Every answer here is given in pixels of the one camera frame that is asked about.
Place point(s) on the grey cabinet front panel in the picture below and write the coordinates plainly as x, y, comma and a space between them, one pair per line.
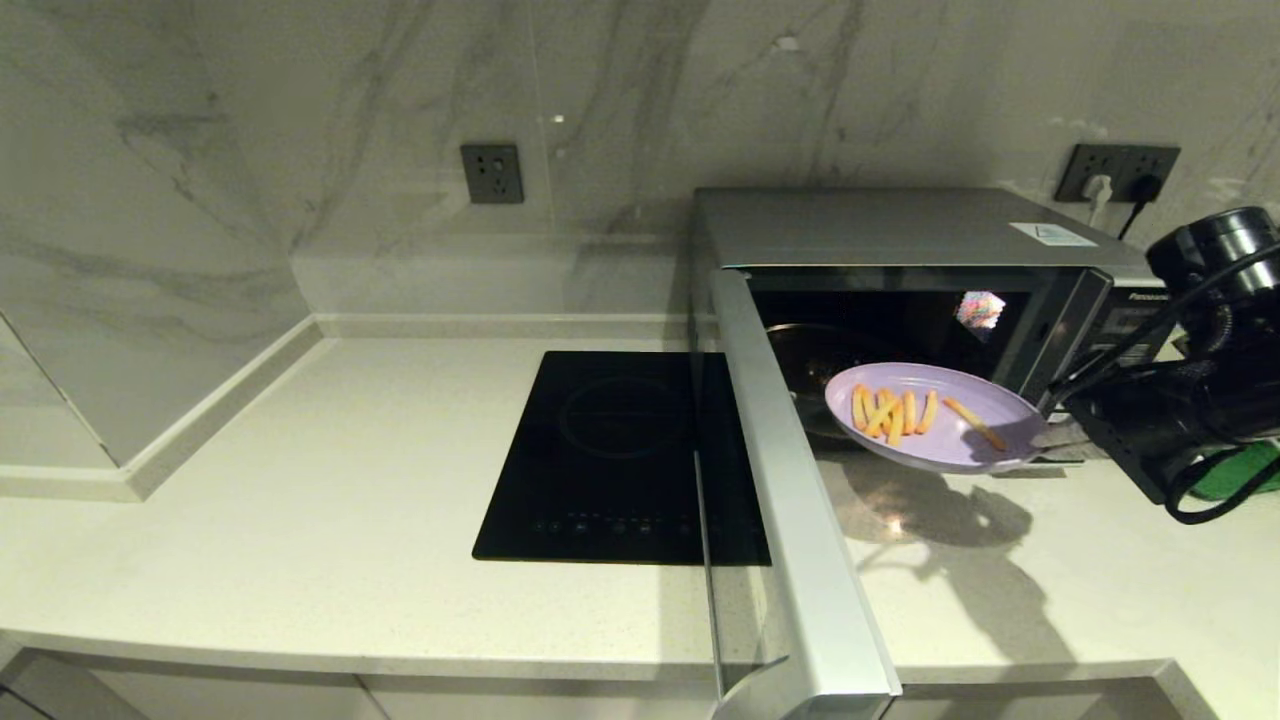
1020, 703

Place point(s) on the black cylindrical wrist camera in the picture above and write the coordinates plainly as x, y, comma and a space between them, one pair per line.
1215, 250

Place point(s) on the black glass microwave door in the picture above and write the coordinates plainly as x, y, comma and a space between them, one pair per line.
800, 520

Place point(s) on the white power plug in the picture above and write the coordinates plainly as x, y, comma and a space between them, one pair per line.
1097, 188

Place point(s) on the grey single wall socket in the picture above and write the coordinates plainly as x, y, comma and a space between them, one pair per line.
492, 174

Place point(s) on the white label sticker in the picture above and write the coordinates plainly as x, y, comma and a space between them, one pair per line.
1053, 234

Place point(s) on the black induction cooktop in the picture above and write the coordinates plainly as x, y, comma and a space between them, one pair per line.
600, 460

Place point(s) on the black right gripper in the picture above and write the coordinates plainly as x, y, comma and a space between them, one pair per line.
1150, 430

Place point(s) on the purple round plate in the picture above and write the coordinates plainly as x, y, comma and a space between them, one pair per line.
950, 450

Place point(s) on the silver Panasonic microwave oven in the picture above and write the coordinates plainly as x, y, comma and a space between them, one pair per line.
880, 228

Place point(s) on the grey double wall socket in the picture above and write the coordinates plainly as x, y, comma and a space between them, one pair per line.
1125, 158

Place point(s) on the green plastic tray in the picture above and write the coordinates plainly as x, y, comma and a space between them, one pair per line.
1245, 475

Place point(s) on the black power plug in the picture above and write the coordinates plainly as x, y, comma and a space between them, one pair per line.
1147, 188

